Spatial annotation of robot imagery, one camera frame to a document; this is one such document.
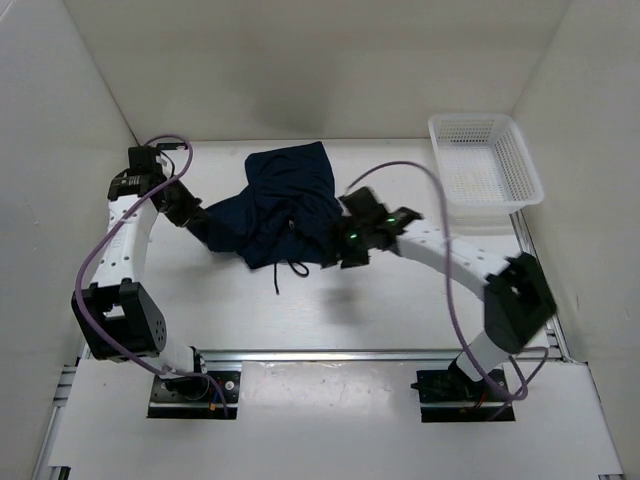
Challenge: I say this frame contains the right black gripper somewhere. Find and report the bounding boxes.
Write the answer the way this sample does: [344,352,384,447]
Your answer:
[320,219,373,269]

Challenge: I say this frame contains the navy blue shorts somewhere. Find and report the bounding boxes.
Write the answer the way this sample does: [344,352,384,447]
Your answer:
[187,141,342,278]

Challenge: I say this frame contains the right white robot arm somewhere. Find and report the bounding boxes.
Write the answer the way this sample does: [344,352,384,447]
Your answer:
[327,187,557,400]

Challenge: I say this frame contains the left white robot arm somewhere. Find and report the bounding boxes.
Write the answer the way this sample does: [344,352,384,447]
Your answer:
[71,139,210,400]

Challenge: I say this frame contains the white plastic mesh basket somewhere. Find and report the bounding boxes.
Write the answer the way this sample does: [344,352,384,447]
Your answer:
[428,113,544,219]

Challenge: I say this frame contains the white front cover board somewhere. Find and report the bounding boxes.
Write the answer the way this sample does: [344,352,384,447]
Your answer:
[50,360,622,479]

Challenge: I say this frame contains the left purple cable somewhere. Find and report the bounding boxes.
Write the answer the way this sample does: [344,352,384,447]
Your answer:
[79,133,229,419]

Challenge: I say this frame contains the purple cable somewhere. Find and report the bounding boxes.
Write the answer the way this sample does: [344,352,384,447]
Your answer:
[343,160,549,420]
[79,133,229,419]

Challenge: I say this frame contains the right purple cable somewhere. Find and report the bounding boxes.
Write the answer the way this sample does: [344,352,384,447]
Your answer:
[343,160,549,420]

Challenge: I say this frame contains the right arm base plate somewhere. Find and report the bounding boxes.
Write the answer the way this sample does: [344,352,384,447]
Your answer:
[411,370,516,424]

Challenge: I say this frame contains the aluminium rail front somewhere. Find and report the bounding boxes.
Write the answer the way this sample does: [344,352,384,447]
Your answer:
[204,349,571,364]

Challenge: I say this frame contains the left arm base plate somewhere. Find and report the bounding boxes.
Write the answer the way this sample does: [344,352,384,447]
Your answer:
[147,363,241,421]

